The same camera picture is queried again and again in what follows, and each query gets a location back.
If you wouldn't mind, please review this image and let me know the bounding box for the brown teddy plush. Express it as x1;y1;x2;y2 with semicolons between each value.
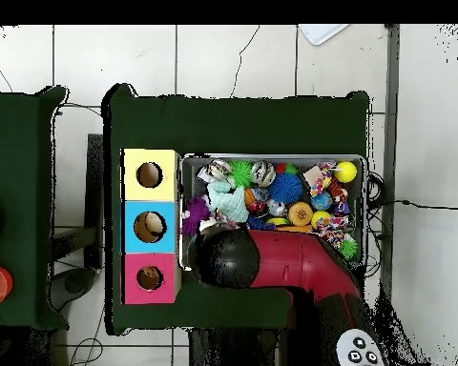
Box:
139;266;161;284

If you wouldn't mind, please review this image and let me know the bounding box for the wooden box with three holes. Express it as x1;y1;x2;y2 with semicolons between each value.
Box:
120;148;182;305

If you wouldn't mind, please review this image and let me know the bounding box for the mint knitted cloth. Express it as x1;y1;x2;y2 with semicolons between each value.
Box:
206;180;250;224

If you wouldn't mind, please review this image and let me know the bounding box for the green spiky rubber ball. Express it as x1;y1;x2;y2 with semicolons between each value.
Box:
228;159;255;188

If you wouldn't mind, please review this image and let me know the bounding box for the crushed silver drink can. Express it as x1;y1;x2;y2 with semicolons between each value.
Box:
203;158;233;181
250;160;277;188

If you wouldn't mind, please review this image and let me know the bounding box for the purple spiky toy creature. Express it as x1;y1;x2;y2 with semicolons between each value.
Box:
180;195;211;235

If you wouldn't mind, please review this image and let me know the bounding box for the large blue spiky ball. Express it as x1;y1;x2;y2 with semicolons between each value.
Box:
267;172;304;205

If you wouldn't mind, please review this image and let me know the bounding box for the dark green tablecloth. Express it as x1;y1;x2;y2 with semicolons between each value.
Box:
0;85;70;331
102;83;370;336

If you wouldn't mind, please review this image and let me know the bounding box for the small tiger plush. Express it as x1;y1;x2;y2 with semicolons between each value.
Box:
327;178;348;205

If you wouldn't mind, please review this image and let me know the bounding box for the yellow ball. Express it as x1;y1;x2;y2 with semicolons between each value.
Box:
333;160;358;184

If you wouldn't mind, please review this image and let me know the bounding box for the black upright panel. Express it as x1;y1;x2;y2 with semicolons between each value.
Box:
84;132;105;270

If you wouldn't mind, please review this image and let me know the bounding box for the grey rounded base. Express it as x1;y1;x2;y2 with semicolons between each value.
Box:
47;266;97;312

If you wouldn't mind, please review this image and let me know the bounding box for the white tray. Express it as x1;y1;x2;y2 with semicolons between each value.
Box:
298;24;350;47

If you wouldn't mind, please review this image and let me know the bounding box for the shallow wire mesh bin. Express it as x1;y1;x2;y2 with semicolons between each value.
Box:
177;153;367;273

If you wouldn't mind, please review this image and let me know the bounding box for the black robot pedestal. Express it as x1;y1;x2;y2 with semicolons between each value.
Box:
188;327;291;366

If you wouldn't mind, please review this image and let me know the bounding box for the black cable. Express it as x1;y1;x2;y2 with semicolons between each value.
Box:
365;197;458;212

